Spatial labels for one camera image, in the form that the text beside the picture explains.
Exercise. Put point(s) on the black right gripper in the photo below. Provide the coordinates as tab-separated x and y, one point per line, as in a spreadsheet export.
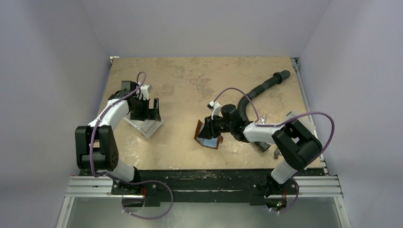
213	126

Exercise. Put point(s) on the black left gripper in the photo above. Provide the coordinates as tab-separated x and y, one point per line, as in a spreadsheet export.
148	113

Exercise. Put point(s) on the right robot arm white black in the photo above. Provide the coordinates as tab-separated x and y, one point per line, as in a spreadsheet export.
298	146

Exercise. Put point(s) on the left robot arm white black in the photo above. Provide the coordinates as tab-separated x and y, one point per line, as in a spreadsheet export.
96	148

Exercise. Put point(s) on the clear plastic bin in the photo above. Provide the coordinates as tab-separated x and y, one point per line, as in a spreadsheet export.
147	128

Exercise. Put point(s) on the small silver wrench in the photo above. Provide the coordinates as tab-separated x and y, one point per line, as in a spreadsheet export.
263	119

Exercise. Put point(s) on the small dark metal tool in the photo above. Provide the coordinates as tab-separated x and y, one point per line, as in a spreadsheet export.
277	153

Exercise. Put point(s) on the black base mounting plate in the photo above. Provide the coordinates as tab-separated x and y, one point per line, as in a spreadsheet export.
156	176

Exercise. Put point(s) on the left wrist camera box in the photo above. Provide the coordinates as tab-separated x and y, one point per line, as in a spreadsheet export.
145	90

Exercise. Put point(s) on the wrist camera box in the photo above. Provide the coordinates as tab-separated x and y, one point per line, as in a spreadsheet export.
145	90
215	108

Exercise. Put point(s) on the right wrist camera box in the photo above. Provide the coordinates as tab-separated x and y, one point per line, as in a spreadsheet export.
215	108

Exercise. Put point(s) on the aluminium rail at table edge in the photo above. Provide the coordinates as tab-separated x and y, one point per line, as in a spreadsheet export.
296	65

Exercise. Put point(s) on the aluminium front frame rail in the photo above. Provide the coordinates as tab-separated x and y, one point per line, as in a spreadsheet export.
311	186

